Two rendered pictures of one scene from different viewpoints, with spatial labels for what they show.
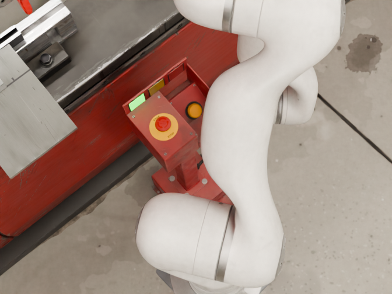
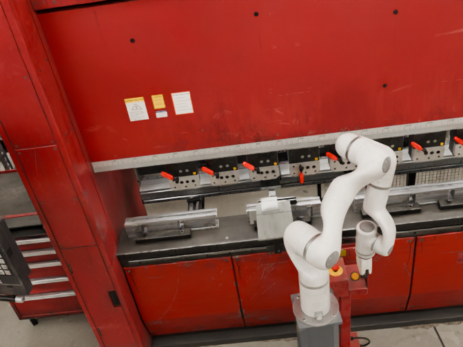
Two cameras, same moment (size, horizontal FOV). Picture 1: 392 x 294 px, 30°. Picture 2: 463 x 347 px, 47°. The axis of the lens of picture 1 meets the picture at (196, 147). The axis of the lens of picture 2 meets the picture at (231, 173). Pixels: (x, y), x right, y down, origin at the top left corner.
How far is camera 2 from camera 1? 127 cm
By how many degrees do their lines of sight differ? 40
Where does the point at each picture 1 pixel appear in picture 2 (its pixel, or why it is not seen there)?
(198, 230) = (306, 230)
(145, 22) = (351, 224)
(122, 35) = not seen: hidden behind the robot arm
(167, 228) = (296, 226)
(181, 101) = (351, 268)
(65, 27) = (315, 209)
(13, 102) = (277, 217)
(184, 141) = (340, 279)
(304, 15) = (371, 154)
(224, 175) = (324, 208)
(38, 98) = (287, 221)
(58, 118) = not seen: hidden behind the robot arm
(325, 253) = not seen: outside the picture
